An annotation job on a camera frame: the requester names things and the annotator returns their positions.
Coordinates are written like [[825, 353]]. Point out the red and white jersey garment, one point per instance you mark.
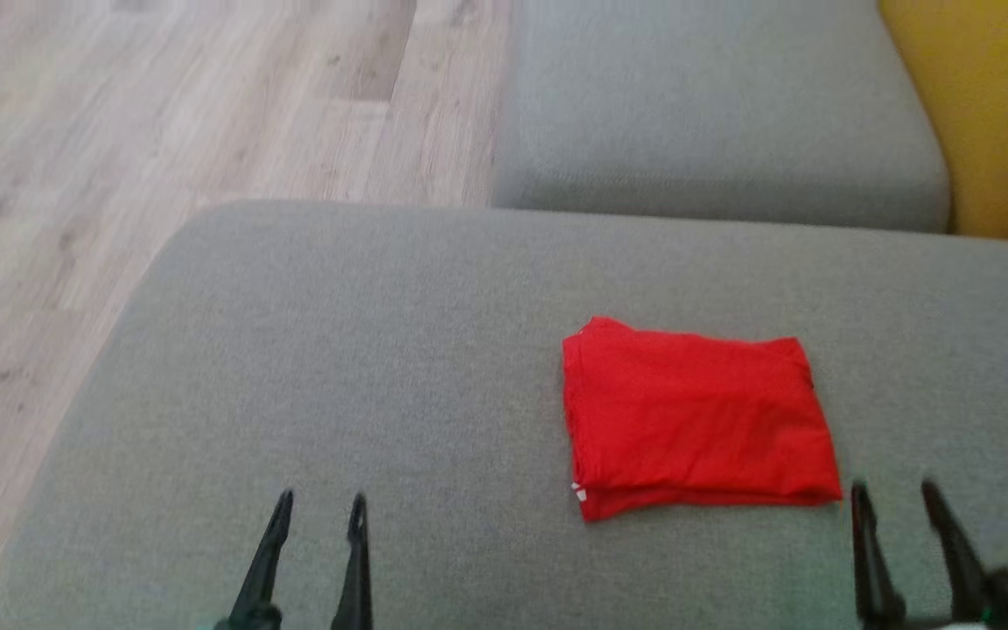
[[696, 420]]

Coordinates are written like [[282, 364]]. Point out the yellow sofa backrest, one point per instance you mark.
[[994, 114]]

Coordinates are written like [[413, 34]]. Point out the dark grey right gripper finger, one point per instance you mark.
[[871, 560], [959, 551]]

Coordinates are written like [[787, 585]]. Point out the large grey sofa seat cushion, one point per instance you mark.
[[338, 367]]

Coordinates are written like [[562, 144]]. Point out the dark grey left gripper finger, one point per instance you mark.
[[263, 569], [355, 569]]

